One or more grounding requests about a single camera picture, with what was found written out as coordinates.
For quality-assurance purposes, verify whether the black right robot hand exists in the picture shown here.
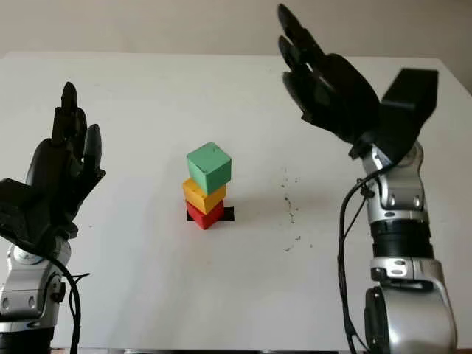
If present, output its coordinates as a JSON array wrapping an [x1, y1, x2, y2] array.
[[277, 3, 381, 159]]

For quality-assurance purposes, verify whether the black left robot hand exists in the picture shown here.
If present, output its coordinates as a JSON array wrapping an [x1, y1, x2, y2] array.
[[27, 81, 107, 240]]

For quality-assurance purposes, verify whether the green wooden block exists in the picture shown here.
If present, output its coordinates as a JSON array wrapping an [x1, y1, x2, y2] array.
[[186, 141, 233, 195]]

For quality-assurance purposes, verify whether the yellow wooden block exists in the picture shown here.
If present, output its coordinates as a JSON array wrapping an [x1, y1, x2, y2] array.
[[182, 178, 226, 215]]

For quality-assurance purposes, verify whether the red wooden block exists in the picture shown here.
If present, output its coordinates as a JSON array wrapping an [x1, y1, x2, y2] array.
[[186, 199, 225, 231]]

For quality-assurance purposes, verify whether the black tape mark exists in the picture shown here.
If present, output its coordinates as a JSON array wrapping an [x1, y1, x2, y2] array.
[[186, 206, 235, 223]]

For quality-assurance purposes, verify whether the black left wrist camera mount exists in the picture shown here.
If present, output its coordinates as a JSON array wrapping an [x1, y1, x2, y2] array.
[[0, 178, 51, 249]]

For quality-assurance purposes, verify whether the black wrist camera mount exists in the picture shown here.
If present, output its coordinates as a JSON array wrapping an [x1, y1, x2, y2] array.
[[0, 178, 51, 249], [375, 68, 440, 166]]

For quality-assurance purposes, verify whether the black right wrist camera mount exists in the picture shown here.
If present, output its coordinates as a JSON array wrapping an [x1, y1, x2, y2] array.
[[375, 68, 440, 166]]

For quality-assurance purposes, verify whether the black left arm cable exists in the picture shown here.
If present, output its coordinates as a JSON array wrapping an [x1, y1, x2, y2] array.
[[10, 239, 91, 354]]

